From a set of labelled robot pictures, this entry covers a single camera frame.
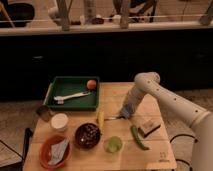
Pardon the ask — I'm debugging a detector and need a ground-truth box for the yellow banana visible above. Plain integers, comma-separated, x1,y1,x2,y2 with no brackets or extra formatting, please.
97,110,104,133

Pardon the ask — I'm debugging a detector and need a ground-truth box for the metal spoon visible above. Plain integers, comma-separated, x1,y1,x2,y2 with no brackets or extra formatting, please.
104,116,122,121

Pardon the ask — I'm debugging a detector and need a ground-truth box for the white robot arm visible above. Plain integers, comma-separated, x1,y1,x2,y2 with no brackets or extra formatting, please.
120,72,213,171

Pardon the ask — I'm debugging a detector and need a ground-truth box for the white dish brush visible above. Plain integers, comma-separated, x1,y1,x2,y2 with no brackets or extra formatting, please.
53,91,91,104

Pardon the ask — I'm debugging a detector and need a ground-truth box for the blue sponge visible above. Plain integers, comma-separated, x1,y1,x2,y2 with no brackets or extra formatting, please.
120,104,133,119

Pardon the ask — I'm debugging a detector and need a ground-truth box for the small metal cup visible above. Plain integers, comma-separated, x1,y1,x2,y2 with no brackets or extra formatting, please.
36,105,52,122

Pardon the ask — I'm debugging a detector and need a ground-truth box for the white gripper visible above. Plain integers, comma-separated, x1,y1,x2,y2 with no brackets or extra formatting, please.
123,89,145,117

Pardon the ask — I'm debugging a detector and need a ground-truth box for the green plastic cup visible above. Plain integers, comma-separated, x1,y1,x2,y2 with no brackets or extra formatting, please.
104,136,123,153

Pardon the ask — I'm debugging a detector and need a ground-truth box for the green plastic tray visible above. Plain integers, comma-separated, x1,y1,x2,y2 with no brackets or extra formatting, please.
44,76,99,111

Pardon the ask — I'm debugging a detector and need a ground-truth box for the white round container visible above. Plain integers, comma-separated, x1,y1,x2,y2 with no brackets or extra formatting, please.
50,113,69,132

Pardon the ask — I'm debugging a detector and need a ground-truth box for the crumpled grey cloth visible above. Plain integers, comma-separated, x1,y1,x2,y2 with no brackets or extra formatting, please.
48,139,69,166

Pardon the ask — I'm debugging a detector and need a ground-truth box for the orange tomato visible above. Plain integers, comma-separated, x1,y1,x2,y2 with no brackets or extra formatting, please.
87,80,97,90

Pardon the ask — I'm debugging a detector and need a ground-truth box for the black chair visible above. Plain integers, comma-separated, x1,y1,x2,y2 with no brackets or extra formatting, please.
0,128,34,171

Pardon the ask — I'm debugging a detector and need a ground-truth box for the brown and black block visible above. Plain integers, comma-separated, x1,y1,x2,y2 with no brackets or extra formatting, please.
138,119,161,138

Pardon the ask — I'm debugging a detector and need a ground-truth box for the dark bowl with food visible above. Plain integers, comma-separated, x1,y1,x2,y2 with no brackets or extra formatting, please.
74,123,101,150

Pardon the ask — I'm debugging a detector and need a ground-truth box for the green chili pepper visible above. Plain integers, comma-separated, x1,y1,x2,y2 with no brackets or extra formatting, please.
130,125,149,150

